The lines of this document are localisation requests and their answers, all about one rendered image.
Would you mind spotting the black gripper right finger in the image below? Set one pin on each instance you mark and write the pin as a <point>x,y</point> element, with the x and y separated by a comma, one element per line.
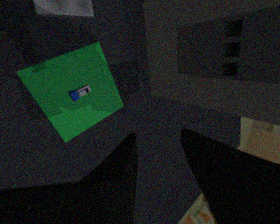
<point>239,187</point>

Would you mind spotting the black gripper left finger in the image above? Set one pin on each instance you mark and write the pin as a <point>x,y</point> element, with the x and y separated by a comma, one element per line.
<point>105,196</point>

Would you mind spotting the green flat square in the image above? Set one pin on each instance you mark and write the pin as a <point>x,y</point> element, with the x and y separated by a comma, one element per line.
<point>50,83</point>

